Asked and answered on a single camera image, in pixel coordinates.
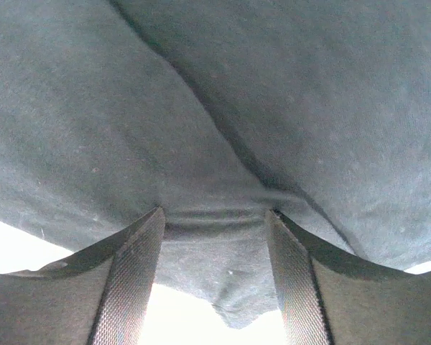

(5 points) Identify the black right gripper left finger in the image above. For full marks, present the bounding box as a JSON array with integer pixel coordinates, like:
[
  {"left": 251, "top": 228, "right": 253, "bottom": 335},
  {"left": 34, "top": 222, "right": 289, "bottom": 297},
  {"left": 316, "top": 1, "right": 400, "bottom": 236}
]
[{"left": 0, "top": 208, "right": 165, "bottom": 344}]

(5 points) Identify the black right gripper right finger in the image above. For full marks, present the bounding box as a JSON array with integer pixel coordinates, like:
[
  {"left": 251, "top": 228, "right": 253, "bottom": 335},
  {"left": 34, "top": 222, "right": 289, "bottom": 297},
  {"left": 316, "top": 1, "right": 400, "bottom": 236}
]
[{"left": 266, "top": 211, "right": 431, "bottom": 344}]

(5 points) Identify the black t shirt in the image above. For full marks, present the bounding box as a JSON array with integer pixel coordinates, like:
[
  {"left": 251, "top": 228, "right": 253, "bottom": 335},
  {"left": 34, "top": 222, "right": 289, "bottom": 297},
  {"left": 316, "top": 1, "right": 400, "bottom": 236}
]
[{"left": 0, "top": 1, "right": 431, "bottom": 328}]

